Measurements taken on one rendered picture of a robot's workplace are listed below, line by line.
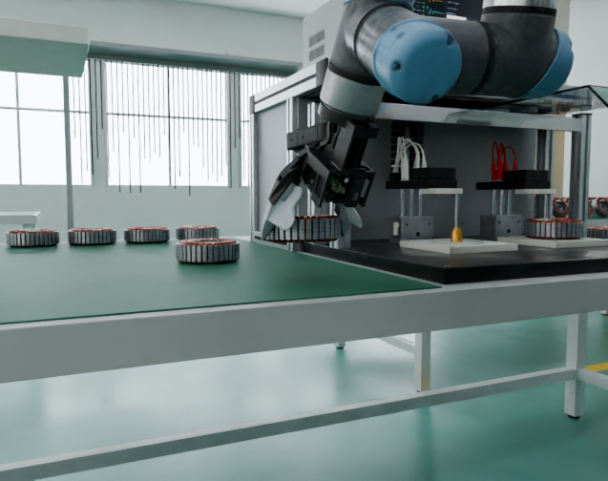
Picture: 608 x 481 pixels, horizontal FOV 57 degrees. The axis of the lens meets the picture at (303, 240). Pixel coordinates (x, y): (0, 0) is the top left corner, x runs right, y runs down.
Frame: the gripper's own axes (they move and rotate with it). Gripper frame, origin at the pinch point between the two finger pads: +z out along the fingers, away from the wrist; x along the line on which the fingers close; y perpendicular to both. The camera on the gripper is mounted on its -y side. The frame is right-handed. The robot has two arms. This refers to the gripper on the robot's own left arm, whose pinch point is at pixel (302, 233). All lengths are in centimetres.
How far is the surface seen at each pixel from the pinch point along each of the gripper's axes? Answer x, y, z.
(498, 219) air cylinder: 57, -13, 7
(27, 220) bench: -21, -257, 157
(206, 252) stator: -8.0, -14.4, 12.9
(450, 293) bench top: 10.6, 20.2, -3.7
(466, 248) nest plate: 30.2, 3.9, 1.6
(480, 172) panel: 65, -29, 3
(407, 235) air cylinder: 33.5, -13.3, 10.3
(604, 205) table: 243, -94, 53
